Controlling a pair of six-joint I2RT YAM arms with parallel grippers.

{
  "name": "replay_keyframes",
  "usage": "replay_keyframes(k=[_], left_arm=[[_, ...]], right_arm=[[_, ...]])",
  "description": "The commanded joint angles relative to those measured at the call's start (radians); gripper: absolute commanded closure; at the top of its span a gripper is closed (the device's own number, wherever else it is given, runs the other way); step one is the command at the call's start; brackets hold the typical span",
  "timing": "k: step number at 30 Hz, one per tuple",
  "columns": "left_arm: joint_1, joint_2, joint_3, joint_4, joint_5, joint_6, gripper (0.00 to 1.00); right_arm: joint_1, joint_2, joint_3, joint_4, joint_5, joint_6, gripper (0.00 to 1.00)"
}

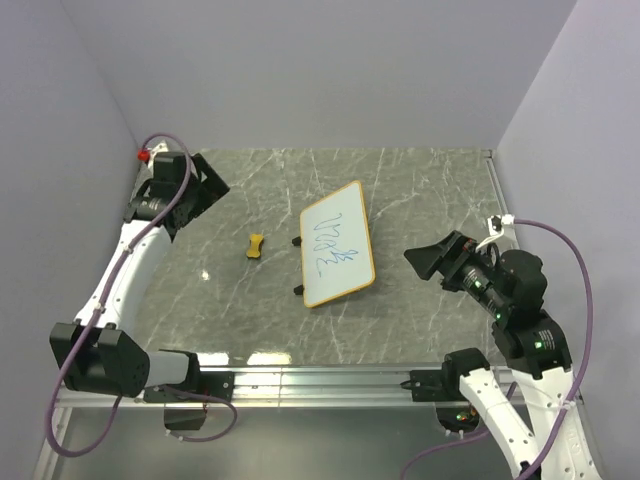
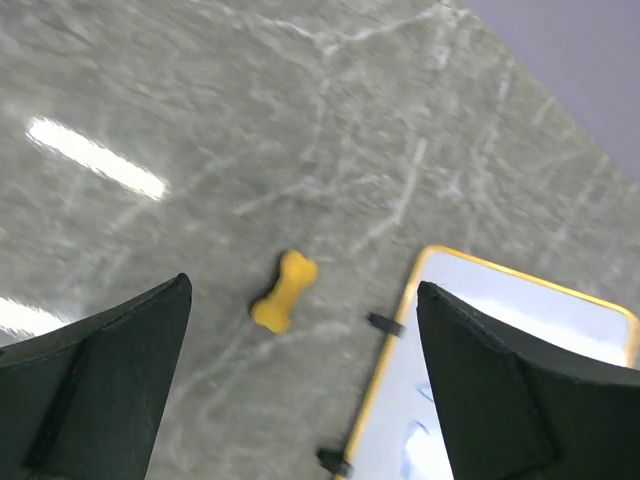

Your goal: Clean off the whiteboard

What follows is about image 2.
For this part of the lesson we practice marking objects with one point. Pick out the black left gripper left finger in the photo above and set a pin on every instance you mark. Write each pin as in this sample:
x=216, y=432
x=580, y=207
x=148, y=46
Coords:
x=86, y=401

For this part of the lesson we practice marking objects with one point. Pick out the yellow-framed whiteboard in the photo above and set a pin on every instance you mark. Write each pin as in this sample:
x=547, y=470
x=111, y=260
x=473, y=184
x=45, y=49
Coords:
x=397, y=434

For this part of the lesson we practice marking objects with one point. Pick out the yellow bone-shaped eraser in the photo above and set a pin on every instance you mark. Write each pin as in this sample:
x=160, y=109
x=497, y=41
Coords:
x=273, y=309

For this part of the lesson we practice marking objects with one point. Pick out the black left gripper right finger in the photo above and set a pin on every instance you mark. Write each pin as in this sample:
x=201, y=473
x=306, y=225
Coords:
x=513, y=406

